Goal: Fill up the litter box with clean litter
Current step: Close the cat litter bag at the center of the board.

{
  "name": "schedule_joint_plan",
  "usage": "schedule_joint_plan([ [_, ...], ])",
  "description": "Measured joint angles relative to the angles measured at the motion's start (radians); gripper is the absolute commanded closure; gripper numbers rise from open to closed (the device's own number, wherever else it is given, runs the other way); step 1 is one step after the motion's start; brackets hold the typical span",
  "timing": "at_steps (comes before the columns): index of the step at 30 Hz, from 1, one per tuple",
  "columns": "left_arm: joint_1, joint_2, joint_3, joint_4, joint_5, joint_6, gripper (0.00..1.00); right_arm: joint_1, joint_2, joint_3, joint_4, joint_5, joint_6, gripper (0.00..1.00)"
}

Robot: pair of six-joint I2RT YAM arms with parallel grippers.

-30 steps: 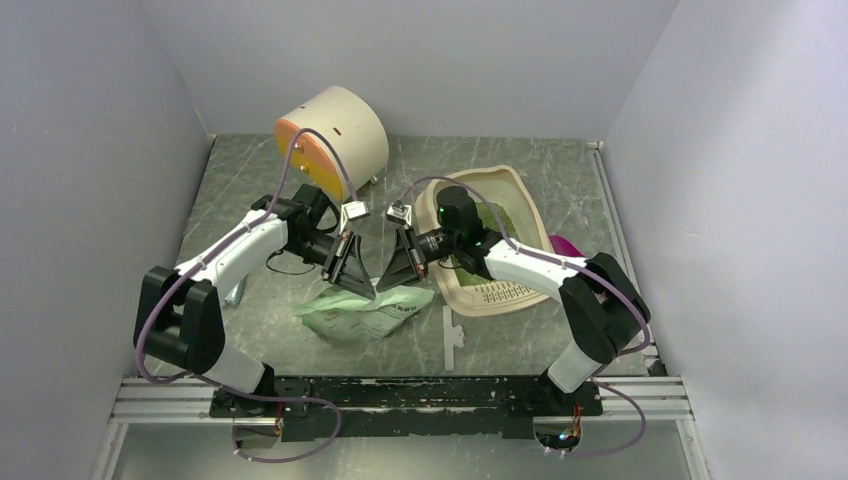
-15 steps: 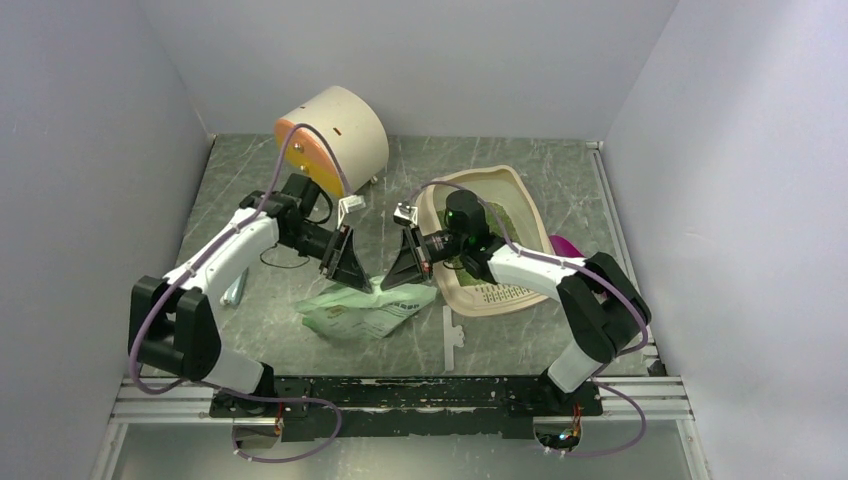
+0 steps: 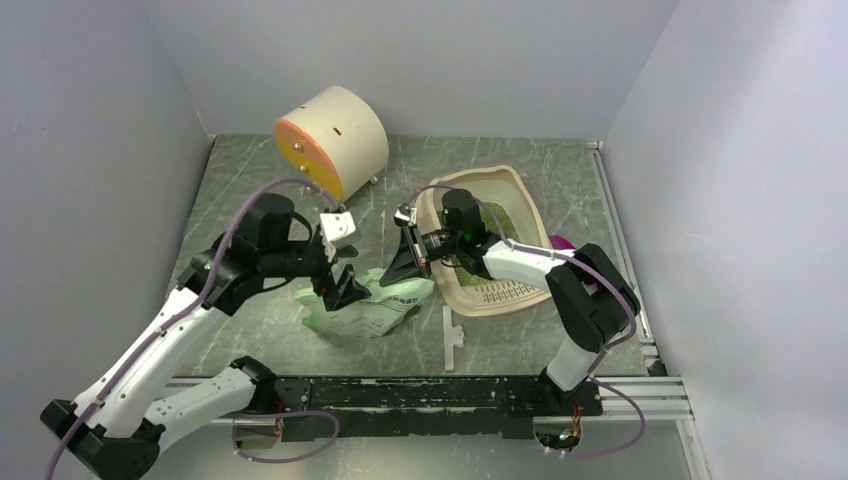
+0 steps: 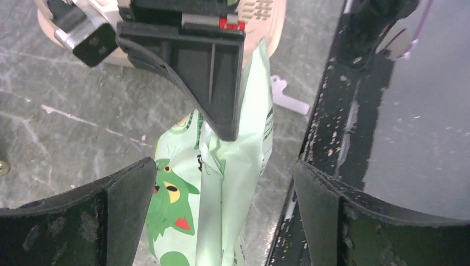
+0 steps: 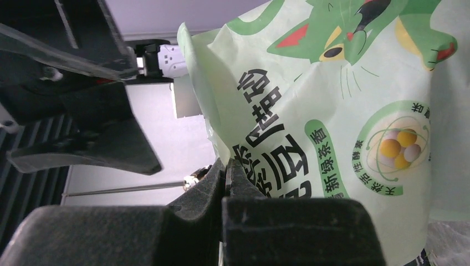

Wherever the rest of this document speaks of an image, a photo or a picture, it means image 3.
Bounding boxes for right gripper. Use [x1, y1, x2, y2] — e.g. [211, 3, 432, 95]
[380, 222, 463, 289]

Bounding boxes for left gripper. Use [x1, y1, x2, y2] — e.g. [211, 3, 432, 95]
[263, 235, 373, 308]

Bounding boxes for green cat litter bag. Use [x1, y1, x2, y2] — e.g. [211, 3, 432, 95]
[294, 268, 435, 338]

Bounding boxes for beige litter box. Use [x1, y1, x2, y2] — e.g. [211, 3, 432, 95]
[415, 165, 551, 317]

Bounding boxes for magenta litter scoop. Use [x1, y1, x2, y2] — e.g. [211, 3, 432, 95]
[548, 235, 577, 252]

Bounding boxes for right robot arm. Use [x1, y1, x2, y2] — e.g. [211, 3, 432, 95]
[380, 186, 640, 414]

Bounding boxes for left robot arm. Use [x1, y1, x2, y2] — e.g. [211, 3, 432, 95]
[40, 192, 368, 479]

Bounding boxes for green litter pellets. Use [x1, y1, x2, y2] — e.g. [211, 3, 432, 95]
[450, 202, 519, 287]

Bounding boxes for round beige drawer cabinet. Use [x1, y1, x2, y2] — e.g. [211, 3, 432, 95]
[274, 86, 389, 201]

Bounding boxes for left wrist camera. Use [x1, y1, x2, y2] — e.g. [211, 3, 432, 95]
[319, 211, 361, 260]

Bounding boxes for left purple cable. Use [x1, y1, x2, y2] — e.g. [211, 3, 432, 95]
[44, 176, 346, 480]

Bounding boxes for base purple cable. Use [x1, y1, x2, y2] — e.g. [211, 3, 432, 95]
[230, 409, 342, 465]

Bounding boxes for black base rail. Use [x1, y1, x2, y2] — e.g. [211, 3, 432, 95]
[238, 375, 603, 442]

